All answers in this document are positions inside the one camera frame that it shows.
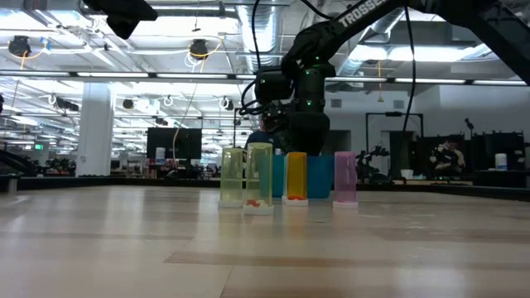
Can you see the orange pill bottle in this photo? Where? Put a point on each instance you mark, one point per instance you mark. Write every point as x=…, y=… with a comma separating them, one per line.
x=297, y=176

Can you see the pink pill bottle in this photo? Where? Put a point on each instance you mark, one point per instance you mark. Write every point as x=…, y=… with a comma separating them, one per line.
x=345, y=178

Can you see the yellow-green bottle with pills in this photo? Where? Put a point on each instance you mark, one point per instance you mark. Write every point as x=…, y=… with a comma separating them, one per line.
x=258, y=174

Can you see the yellow-green pill bottle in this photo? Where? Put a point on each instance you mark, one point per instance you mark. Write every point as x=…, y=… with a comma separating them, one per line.
x=231, y=178

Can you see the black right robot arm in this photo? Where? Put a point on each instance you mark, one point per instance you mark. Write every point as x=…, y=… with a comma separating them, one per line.
x=323, y=41

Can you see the black background robot arm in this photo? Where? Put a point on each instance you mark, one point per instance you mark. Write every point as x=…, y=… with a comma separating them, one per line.
x=364, y=165

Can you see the blue basket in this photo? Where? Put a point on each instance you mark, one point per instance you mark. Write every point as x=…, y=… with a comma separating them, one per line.
x=319, y=178

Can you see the person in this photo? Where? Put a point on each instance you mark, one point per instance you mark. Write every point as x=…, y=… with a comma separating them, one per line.
x=447, y=159
x=258, y=140

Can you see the long ceiling light bar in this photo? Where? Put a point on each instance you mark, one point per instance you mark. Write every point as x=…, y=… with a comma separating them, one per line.
x=112, y=75

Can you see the black ceiling lamp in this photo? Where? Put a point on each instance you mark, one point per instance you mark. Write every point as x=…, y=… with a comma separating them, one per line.
x=19, y=45
x=198, y=49

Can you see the white cup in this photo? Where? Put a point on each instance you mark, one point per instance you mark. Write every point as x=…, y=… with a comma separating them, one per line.
x=407, y=174

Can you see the white pillar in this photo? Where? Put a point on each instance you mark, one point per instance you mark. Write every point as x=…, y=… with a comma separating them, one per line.
x=95, y=132

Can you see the black monitor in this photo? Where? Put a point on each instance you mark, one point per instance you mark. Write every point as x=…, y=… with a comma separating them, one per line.
x=178, y=140

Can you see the white canister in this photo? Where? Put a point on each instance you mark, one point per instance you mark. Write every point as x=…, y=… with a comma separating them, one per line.
x=501, y=162
x=160, y=156

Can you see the green exit sign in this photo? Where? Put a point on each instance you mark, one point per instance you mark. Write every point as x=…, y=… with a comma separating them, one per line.
x=39, y=146

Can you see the black equipment cabinet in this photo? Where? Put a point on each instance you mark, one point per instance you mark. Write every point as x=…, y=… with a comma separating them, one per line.
x=484, y=145

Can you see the black slanted bar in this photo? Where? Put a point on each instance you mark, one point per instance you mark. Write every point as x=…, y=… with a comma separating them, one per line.
x=16, y=163

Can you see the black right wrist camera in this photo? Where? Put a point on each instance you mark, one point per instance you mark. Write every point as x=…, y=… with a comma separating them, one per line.
x=271, y=85

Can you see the black metal frame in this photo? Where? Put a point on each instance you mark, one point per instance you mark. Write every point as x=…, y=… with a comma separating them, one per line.
x=393, y=113

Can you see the upright silver spiral duct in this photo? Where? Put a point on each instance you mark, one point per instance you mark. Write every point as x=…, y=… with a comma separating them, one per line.
x=269, y=37

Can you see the slanted silver ventilation duct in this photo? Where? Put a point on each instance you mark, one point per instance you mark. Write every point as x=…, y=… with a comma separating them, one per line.
x=385, y=29

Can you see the black table border rail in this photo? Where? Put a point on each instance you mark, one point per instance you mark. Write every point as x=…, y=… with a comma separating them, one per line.
x=124, y=182

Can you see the grey metal post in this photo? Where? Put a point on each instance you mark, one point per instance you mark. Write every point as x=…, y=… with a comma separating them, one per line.
x=12, y=184

